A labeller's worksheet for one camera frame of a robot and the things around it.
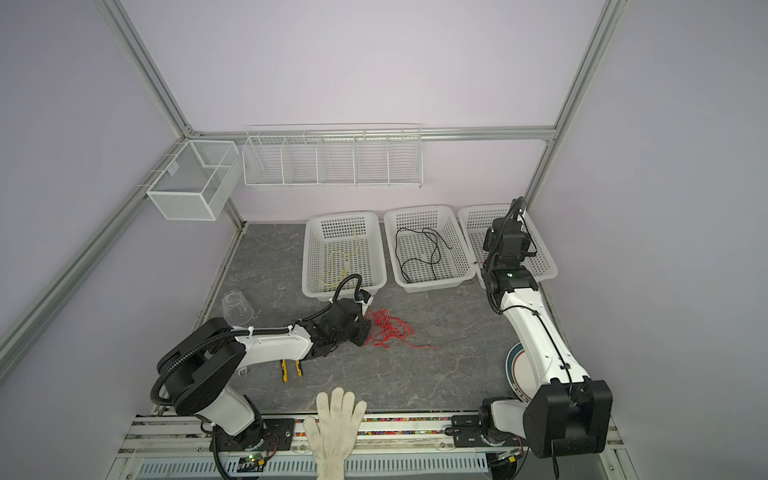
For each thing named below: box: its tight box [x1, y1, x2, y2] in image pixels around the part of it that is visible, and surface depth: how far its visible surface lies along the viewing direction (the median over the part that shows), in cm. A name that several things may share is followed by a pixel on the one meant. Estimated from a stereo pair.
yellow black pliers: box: [280, 359, 303, 383], surface depth 84 cm
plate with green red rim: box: [505, 341, 537, 404], surface depth 84 cm
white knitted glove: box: [303, 387, 367, 480], surface depth 76 cm
